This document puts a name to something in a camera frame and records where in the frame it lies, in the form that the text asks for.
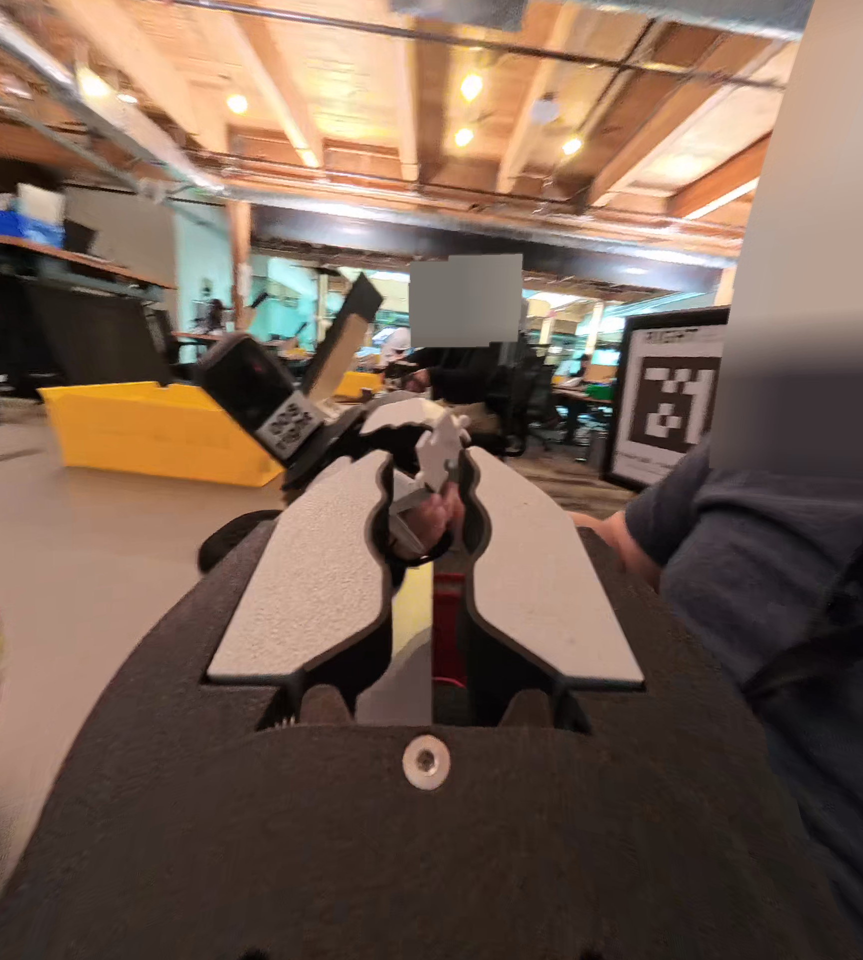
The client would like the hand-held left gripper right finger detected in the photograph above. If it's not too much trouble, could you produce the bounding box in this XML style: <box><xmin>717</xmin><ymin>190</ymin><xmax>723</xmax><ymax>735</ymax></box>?
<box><xmin>461</xmin><ymin>446</ymin><xmax>646</xmax><ymax>710</ymax></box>

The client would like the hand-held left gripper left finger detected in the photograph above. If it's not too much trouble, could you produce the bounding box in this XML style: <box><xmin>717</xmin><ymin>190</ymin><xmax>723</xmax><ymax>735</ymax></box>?
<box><xmin>206</xmin><ymin>450</ymin><xmax>403</xmax><ymax>706</ymax></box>

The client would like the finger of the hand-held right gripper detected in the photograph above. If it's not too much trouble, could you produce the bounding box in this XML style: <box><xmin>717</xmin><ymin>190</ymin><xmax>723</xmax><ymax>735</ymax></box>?
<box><xmin>360</xmin><ymin>397</ymin><xmax>472</xmax><ymax>451</ymax></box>
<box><xmin>388</xmin><ymin>471</ymin><xmax>434</xmax><ymax>550</ymax></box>

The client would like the white puzzle piece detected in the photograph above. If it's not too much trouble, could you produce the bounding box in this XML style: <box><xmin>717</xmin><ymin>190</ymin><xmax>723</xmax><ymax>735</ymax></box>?
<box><xmin>412</xmin><ymin>412</ymin><xmax>472</xmax><ymax>496</ymax></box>

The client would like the person's left forearm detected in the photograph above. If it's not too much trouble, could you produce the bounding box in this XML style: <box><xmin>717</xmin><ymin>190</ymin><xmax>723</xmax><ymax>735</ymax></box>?
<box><xmin>570</xmin><ymin>510</ymin><xmax>665</xmax><ymax>594</ymax></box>

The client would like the person's right hand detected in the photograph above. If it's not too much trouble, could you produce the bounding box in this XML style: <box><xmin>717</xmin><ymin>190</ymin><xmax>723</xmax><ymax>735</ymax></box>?
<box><xmin>401</xmin><ymin>483</ymin><xmax>470</xmax><ymax>560</ymax></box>

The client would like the yellow plastic bin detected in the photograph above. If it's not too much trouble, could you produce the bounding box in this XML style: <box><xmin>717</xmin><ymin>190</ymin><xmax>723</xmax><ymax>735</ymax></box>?
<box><xmin>37</xmin><ymin>381</ymin><xmax>286</xmax><ymax>487</ymax></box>

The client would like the wooden workbench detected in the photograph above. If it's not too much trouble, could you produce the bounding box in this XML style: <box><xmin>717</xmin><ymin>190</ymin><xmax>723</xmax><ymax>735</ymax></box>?
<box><xmin>0</xmin><ymin>225</ymin><xmax>178</xmax><ymax>421</ymax></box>

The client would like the black framed marker sign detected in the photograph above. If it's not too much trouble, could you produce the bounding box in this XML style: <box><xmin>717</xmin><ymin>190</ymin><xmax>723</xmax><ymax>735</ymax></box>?
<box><xmin>600</xmin><ymin>306</ymin><xmax>733</xmax><ymax>492</ymax></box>

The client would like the person's dark blue clothing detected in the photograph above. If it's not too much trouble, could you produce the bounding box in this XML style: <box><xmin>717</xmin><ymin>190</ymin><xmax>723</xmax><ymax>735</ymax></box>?
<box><xmin>626</xmin><ymin>442</ymin><xmax>863</xmax><ymax>960</ymax></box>

